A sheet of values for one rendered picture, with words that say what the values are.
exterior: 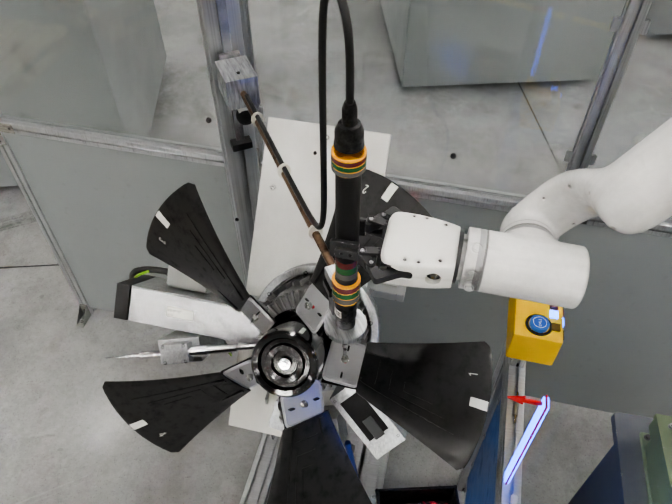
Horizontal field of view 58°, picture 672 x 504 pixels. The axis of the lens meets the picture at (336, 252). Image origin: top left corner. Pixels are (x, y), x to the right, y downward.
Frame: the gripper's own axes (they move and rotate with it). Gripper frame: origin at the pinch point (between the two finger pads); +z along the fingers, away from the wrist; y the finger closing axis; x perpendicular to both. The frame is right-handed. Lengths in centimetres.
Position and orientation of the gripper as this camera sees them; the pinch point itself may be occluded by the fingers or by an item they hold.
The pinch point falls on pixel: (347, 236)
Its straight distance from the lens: 85.0
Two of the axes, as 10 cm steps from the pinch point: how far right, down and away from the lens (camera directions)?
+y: 2.3, -7.2, 6.5
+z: -9.7, -1.8, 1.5
